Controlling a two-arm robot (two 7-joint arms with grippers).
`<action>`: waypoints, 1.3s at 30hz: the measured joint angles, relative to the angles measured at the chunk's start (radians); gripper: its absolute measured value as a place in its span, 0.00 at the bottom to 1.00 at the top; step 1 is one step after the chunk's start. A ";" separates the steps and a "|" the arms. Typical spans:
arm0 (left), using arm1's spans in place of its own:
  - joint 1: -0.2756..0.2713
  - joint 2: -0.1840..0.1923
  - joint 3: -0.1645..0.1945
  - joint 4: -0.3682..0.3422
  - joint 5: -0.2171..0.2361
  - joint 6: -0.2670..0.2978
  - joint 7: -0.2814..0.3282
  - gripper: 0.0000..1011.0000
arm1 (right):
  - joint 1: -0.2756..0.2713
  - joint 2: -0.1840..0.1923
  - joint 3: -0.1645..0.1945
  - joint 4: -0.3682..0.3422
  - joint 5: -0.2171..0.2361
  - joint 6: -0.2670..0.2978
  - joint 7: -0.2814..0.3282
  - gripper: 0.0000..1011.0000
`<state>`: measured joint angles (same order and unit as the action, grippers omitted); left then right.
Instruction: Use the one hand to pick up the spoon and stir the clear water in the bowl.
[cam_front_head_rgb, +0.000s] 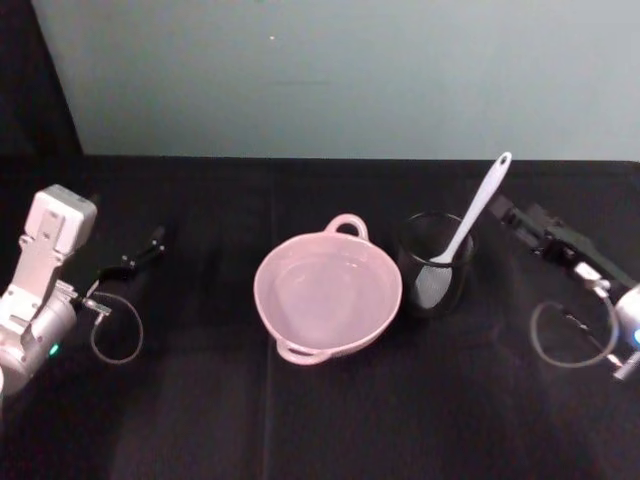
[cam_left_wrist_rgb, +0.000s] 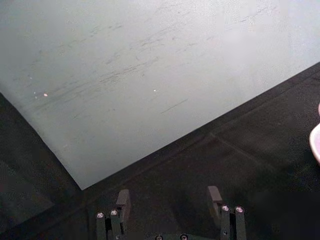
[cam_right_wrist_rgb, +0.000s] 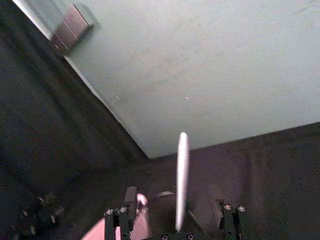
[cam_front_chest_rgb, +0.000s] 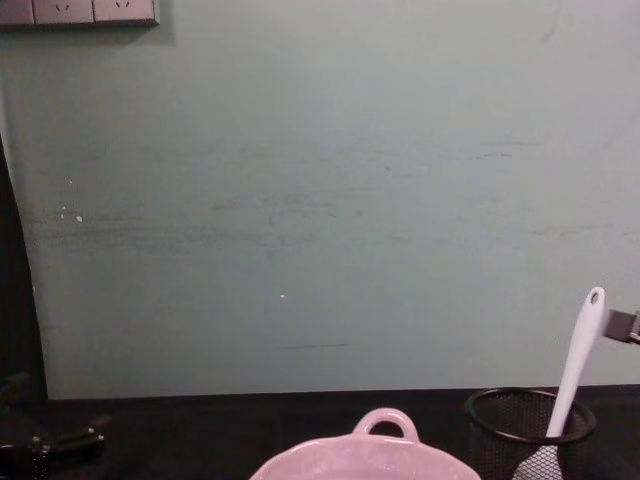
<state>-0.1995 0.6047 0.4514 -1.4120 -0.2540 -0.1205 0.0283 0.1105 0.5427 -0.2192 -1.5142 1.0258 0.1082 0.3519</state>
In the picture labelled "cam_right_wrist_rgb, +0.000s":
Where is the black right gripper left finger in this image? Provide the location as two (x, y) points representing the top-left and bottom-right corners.
(104, 185), (138, 240)

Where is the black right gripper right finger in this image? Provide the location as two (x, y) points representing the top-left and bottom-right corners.
(211, 191), (249, 240)

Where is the black rounded tool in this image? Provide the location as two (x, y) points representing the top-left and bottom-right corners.
(139, 190), (205, 237)

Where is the black bolted metal part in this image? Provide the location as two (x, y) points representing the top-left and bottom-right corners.
(19, 191), (66, 237)

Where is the black table cloth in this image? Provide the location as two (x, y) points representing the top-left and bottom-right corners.
(0, 0), (320, 240)

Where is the grey-brown box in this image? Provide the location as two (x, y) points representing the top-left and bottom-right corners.
(48, 3), (96, 55)

